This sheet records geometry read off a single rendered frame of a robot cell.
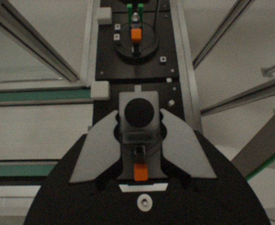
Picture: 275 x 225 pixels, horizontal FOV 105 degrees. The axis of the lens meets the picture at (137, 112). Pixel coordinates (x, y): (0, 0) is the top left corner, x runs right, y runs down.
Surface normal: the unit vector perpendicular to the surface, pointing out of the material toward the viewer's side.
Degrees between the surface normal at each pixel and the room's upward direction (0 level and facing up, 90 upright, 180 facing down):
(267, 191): 0
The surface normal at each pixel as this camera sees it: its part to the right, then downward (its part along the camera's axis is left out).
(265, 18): 0.00, -0.21
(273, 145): -0.99, -0.14
